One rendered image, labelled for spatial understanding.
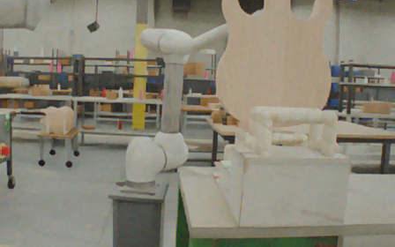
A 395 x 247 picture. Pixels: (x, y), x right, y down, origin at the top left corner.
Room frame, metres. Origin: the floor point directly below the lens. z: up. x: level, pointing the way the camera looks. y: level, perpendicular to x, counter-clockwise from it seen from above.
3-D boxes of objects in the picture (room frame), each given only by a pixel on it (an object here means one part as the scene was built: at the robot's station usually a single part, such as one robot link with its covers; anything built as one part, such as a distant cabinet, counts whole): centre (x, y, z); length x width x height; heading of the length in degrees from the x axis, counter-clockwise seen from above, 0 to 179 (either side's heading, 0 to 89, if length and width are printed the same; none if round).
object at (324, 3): (0.94, -0.48, 1.51); 0.07 x 0.04 x 0.10; 89
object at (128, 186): (1.69, 0.08, 0.73); 0.22 x 0.18 x 0.06; 82
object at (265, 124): (0.75, -0.26, 1.15); 0.03 x 0.03 x 0.09
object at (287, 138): (0.91, -0.35, 1.12); 0.20 x 0.03 x 0.03; 89
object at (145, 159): (1.70, 0.05, 0.87); 0.18 x 0.16 x 0.22; 134
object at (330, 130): (0.75, -0.43, 1.15); 0.03 x 0.03 x 0.09
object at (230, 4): (0.95, -0.22, 1.50); 0.07 x 0.04 x 0.09; 89
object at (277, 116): (0.75, -0.35, 1.20); 0.20 x 0.03 x 0.03; 89
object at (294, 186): (0.79, -0.35, 1.02); 0.27 x 0.15 x 0.17; 90
